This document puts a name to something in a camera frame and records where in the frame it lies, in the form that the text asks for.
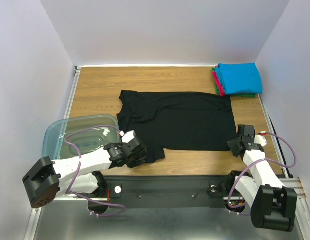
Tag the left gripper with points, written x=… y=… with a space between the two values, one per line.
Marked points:
x=138 y=162

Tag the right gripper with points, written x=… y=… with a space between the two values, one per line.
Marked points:
x=235 y=147

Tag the black t-shirt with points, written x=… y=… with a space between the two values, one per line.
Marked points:
x=182 y=121

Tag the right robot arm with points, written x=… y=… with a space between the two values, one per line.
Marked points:
x=272 y=204

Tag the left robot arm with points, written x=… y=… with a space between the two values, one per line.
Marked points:
x=49 y=179

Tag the folded red t-shirt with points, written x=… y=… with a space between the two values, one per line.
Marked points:
x=218 y=86

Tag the folded blue t-shirt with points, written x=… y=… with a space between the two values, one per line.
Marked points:
x=243 y=78

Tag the clear blue plastic bin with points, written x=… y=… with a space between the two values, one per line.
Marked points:
x=86 y=134

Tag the folded green t-shirt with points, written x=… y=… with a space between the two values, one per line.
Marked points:
x=247 y=95

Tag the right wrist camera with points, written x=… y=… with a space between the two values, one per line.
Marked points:
x=244 y=130

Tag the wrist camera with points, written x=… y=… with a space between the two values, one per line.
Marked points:
x=244 y=130
x=128 y=136

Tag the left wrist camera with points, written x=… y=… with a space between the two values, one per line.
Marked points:
x=128 y=136

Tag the aluminium frame rail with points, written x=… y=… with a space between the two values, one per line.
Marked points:
x=292 y=183

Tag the left aluminium side rail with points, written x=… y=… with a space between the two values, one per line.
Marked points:
x=72 y=92

